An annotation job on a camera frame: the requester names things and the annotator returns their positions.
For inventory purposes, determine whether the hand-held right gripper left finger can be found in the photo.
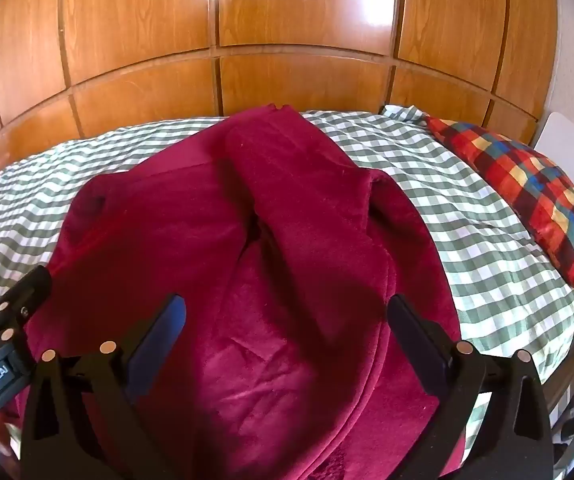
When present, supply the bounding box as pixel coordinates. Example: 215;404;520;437
19;294;186;480

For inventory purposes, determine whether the wooden panelled wardrobe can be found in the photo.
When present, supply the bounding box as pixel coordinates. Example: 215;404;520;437
0;0;560;201

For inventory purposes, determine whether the dark red fleece garment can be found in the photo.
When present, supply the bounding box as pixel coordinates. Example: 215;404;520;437
14;105;462;480

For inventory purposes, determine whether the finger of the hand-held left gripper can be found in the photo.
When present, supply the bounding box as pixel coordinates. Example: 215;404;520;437
0;265;52;357

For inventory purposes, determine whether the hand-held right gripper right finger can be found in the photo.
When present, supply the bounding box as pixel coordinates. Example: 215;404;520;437
388;295;552;480

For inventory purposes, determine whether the green white checkered bed sheet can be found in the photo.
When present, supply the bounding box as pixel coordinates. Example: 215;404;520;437
0;105;574;461

